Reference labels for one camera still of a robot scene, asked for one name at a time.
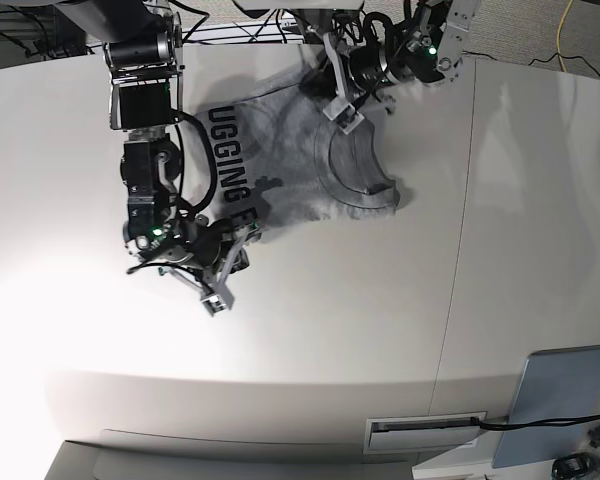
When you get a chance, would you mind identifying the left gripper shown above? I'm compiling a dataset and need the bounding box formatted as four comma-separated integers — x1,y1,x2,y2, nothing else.
322,33,395,115

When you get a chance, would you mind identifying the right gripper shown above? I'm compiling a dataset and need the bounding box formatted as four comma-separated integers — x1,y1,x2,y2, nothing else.
157,222,260,298

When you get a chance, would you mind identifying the grey T-shirt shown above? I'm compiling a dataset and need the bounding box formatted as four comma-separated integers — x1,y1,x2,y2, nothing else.
187,68,400,234

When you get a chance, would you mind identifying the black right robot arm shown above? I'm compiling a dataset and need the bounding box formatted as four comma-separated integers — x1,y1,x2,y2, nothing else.
62,1,291,312

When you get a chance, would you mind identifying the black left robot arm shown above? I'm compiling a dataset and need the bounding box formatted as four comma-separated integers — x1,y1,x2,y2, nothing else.
218,1,477,233

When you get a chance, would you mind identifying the blue grey tablet board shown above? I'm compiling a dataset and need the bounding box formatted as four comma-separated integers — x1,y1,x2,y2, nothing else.
492,345,600,469

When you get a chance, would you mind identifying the black device with blue light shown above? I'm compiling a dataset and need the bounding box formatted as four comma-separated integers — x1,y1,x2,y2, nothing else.
551,452,600,480

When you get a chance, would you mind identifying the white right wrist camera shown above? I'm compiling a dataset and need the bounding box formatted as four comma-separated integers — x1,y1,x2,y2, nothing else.
323,97,365,135

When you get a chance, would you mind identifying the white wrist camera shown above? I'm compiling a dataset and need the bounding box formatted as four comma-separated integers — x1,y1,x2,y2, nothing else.
323,97,365,135
201,285,235,316

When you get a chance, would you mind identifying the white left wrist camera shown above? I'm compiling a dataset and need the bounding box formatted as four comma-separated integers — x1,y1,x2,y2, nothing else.
201,285,235,316

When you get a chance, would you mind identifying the yellow cable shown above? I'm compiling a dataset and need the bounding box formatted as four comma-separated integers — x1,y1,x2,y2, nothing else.
554,0,579,71

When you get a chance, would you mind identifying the black cable at table slot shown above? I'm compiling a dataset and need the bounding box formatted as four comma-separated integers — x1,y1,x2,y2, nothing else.
472,410,600,432

